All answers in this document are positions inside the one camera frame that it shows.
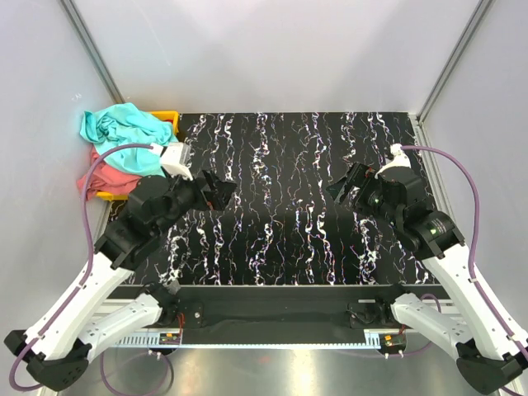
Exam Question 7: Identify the teal t-shirt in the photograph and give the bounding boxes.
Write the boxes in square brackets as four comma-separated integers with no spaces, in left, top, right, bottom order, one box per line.
[80,103,177,177]

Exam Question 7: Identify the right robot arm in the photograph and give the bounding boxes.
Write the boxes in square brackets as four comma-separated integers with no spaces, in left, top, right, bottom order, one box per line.
[326,163,527,395]

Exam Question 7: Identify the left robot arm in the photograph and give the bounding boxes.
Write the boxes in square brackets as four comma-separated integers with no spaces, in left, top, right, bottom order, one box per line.
[4,171,237,391]

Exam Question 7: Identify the yellow plastic bin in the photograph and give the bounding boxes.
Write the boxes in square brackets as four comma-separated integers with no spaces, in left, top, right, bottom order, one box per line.
[96,111,180,201]

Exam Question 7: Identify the salmon pink t-shirt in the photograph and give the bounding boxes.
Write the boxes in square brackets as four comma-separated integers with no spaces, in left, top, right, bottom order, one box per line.
[86,162,141,200]

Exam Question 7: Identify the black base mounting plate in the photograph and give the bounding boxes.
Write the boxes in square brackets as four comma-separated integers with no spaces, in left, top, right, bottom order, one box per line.
[110,285,448,337]

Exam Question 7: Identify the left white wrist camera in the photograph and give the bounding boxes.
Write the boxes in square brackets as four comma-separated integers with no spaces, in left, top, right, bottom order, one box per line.
[150,142,193,181]

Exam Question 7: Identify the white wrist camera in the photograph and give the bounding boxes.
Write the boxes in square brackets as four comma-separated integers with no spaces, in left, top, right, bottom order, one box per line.
[150,142,193,181]
[375,144,411,177]

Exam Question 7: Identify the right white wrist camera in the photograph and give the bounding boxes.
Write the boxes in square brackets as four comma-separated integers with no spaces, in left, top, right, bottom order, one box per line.
[375,144,411,177]

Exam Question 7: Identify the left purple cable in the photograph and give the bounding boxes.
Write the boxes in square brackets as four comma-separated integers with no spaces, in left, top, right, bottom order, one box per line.
[8,144,156,391]

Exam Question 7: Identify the slotted cable duct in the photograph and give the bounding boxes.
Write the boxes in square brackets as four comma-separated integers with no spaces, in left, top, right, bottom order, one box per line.
[114,330,381,350]

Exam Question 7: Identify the left aluminium frame post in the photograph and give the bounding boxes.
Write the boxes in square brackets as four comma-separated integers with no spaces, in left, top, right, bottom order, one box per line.
[59,0,125,103]

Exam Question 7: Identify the aluminium frame post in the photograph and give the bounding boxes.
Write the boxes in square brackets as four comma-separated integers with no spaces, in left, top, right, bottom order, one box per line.
[416,0,495,124]
[59,0,125,103]

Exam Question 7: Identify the right aluminium frame post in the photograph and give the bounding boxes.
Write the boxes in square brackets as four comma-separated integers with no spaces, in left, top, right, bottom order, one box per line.
[416,0,495,124]

